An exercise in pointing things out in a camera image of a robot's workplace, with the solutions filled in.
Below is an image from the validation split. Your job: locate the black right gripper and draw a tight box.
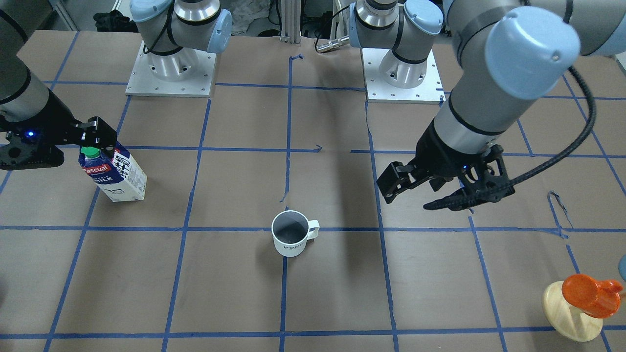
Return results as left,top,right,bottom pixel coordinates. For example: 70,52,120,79
0,91,118,170

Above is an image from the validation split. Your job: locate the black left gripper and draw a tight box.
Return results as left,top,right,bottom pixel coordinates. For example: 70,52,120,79
377,122,515,210

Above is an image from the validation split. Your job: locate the blue white milk carton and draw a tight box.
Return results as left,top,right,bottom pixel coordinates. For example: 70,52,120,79
78,143,147,202

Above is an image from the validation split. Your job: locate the white grey mug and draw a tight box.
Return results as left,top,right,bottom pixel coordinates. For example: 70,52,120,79
271,210,320,258

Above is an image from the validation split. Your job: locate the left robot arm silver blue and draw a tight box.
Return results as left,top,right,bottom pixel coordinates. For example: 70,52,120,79
348,0,625,210

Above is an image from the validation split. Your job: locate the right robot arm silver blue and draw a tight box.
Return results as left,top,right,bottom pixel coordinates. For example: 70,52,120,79
0,0,233,170

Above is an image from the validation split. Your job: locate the orange mug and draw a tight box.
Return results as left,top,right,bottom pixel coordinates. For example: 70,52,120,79
561,274,624,319

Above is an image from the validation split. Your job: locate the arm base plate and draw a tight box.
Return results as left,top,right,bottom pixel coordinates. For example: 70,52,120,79
125,43,219,98
361,48,446,104

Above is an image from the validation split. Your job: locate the aluminium frame post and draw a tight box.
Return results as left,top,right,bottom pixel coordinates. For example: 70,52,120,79
279,0,302,46

